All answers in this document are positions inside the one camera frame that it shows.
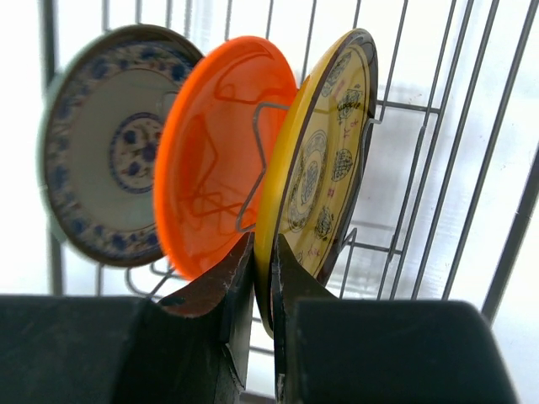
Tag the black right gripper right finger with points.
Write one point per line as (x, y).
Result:
(329, 350)

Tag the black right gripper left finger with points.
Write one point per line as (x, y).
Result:
(189, 347)

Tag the orange red plate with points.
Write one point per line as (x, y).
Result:
(218, 139)

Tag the grey wire dish rack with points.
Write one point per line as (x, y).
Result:
(455, 132)

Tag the light green small plate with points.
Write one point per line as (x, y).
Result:
(99, 134)

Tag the yellow rimmed patterned plate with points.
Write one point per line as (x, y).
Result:
(313, 176)

